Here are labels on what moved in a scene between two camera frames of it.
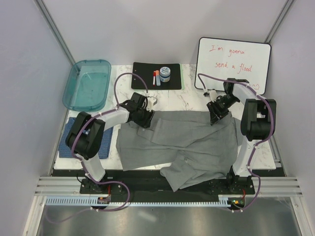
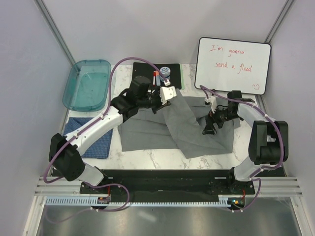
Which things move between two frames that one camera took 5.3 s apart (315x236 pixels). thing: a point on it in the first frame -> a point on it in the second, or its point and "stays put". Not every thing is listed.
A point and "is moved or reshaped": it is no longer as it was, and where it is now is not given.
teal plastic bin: x=87 y=86 stays put
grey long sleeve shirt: x=187 y=141 is moved or reshaped
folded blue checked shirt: x=65 y=130 stays put
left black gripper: x=146 y=123 -> x=160 y=105
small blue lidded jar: x=165 y=73 stays put
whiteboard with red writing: x=226 y=58 stays put
